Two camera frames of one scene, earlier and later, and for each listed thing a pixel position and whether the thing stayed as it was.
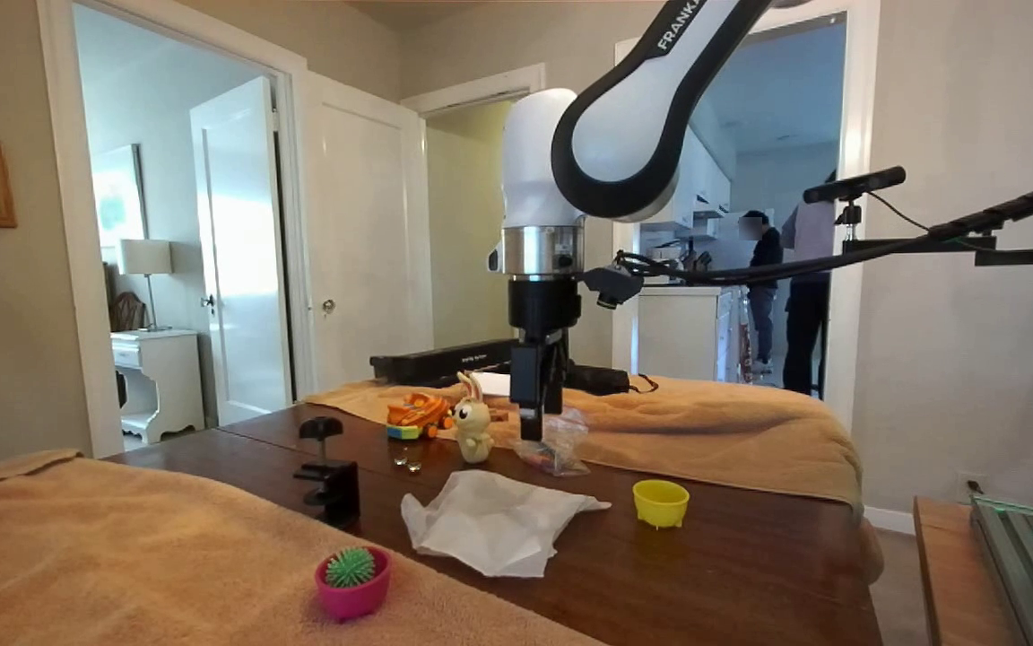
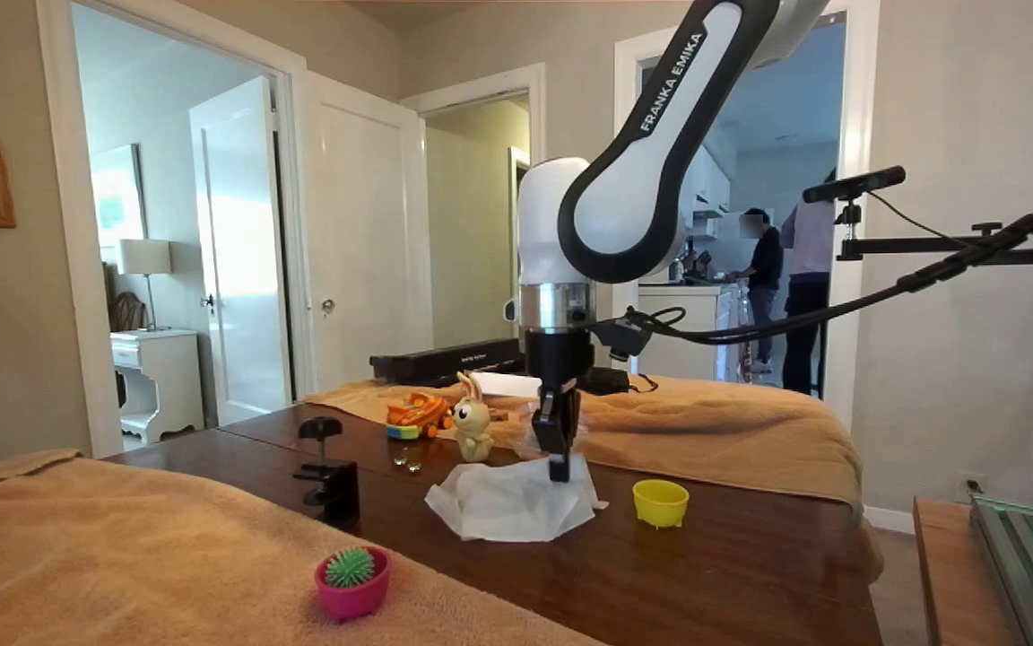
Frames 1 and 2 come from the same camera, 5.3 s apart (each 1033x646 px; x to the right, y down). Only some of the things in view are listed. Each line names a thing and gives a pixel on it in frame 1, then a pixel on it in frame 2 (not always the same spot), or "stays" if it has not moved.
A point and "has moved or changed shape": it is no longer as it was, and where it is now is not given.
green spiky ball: (353, 570) stays
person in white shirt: (810, 231) stays
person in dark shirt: (761, 296) stays
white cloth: (492, 527) has moved or changed shape
